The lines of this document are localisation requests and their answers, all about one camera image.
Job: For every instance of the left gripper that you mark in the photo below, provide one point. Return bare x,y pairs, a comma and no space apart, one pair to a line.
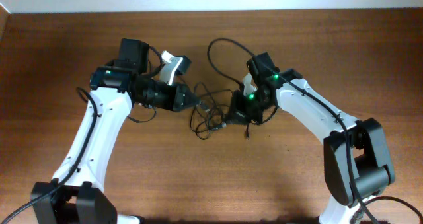
175,104

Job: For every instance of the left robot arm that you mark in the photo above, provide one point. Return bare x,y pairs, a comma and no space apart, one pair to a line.
76,192

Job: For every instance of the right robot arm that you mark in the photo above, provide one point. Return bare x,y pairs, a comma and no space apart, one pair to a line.
357,161

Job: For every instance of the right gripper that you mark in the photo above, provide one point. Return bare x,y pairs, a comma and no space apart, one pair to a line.
238,113

